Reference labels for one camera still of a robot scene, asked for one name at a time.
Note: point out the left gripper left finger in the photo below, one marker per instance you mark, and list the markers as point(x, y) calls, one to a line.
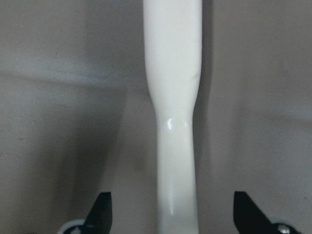
point(100, 218)

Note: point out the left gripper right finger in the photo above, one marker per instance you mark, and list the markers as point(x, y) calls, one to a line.
point(248, 218)

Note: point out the cream hand brush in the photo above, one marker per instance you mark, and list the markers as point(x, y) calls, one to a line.
point(173, 61)

